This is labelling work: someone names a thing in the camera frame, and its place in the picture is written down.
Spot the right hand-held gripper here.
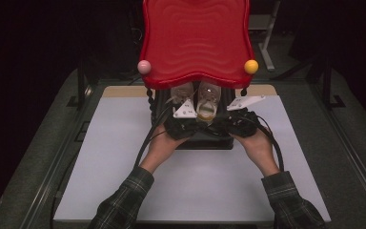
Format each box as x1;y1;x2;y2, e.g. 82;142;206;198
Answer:
217;94;266;138

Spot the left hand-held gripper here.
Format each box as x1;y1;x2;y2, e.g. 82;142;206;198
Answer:
164;98;204;141

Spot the white sneaker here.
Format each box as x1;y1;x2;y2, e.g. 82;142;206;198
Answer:
195;80;223;122
170;81;194;107

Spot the red and black shoe rack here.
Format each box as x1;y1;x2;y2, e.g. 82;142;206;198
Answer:
137;0;259;151

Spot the person's left hand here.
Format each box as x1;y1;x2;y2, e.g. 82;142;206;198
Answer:
151;123;190;156

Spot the person's right hand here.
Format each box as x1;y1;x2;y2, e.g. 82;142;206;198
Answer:
230;127;275;158

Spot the tan board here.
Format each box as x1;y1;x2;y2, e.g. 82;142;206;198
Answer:
102;84;278;98

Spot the white table sheet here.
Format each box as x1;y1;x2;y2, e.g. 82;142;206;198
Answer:
52;94;332;223

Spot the white metal stand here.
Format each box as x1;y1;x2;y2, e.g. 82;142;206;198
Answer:
248;0;282;73

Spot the black metal stand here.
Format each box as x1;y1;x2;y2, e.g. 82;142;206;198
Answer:
66;60;93;110
321;60;347;110

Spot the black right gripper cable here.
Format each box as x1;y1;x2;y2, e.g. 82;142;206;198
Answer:
249;114;285;174

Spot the metal frame rail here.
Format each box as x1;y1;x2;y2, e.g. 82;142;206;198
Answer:
309;84;366;214
18;84;92;229

